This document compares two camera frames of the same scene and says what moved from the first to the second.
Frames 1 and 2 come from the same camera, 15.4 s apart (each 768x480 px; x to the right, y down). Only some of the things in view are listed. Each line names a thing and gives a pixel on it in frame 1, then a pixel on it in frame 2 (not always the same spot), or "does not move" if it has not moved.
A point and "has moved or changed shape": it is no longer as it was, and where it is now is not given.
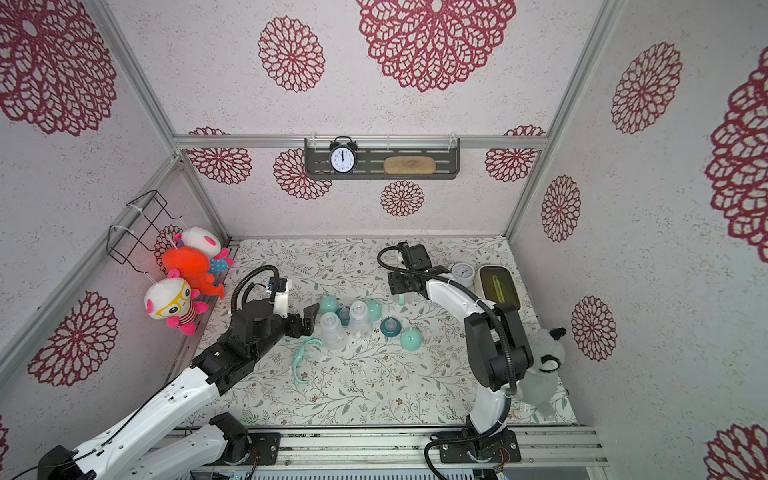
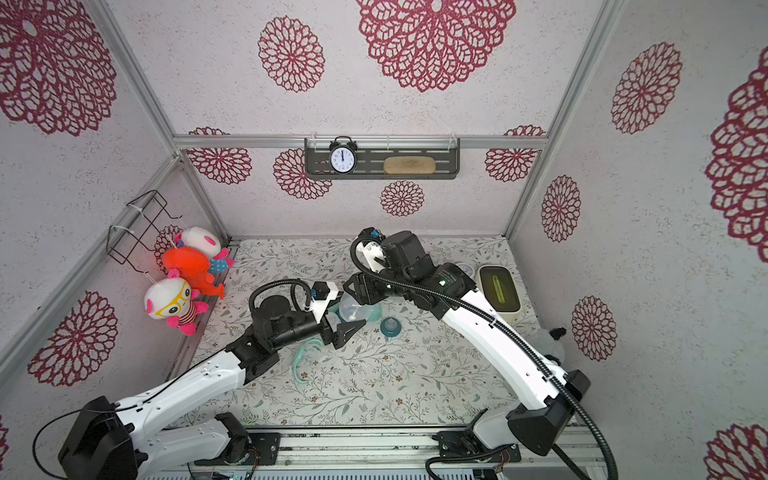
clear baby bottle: [333, 336] has moved or changed shape
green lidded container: [496, 284] does not move
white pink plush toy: [201, 238] does not move
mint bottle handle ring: [296, 360] does not move
